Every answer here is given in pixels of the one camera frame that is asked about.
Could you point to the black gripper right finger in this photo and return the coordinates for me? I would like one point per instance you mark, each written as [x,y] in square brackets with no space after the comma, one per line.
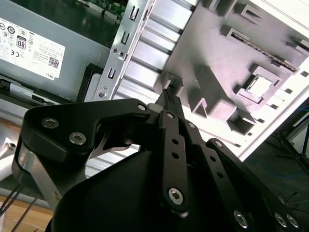
[224,191]

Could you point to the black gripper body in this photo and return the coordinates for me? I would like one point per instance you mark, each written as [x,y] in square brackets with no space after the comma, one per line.
[116,193]

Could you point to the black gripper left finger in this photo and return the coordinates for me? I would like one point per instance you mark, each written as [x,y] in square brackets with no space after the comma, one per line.
[72,116]

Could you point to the silver CPU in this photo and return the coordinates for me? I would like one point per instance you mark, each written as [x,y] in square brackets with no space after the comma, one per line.
[260,84]

